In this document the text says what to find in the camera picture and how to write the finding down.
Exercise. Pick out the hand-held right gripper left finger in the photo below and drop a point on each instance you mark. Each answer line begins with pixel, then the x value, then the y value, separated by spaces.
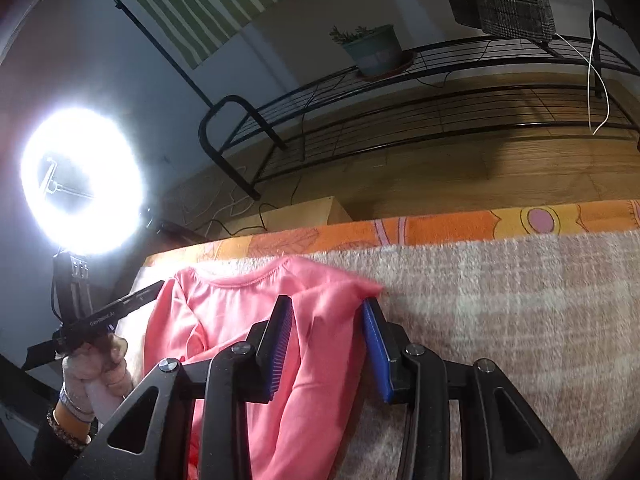
pixel 282 345

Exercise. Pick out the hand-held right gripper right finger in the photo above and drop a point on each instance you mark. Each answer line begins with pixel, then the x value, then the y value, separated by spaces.
pixel 377 350

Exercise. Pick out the pink t-shirt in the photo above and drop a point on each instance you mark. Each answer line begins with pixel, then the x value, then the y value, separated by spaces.
pixel 325 360

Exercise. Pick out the person's left forearm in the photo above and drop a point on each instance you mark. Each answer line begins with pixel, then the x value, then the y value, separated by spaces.
pixel 55 455

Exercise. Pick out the black metal clothes rack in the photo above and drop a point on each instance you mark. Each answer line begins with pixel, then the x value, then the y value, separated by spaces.
pixel 227 164

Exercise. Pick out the person's left hand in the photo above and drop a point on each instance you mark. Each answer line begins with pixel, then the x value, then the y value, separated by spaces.
pixel 95 370

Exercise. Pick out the beige plaid blanket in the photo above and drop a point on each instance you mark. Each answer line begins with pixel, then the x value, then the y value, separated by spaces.
pixel 500 310

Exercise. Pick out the light wooden box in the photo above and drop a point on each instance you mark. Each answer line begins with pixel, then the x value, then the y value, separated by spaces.
pixel 300 215

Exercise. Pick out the orange printed sheet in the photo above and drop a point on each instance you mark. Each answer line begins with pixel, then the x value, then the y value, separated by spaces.
pixel 450 227

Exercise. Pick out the potted plant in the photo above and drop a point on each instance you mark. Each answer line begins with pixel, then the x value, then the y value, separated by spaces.
pixel 375 50

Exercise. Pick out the grey plaid coat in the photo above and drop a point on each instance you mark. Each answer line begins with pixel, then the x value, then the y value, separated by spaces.
pixel 505 0

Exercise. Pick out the green striped wall poster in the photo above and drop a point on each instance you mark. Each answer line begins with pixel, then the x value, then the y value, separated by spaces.
pixel 200 5

